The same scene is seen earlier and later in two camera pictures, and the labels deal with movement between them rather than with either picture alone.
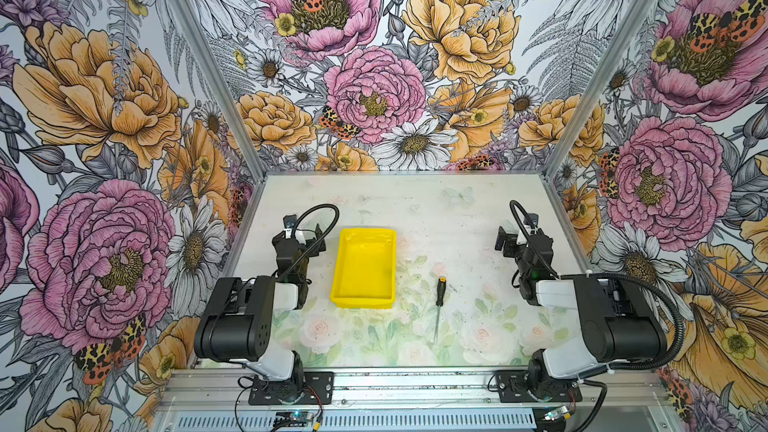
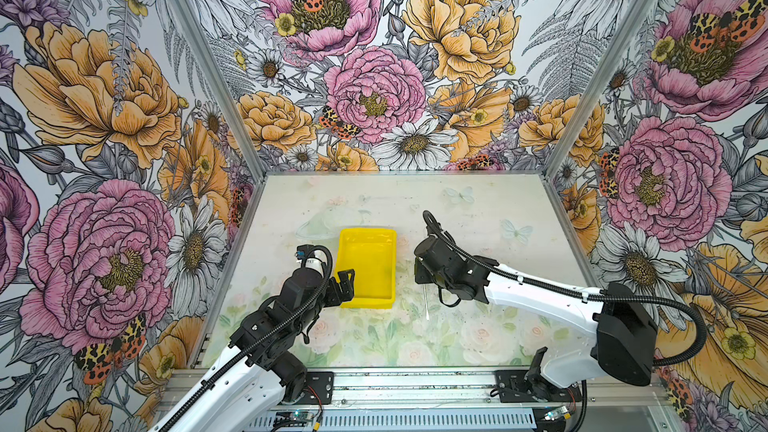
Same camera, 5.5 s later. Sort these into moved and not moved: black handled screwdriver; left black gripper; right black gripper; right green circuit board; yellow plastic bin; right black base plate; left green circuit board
Moved: left black gripper; black handled screwdriver; right black gripper
Not moved: right green circuit board; right black base plate; left green circuit board; yellow plastic bin
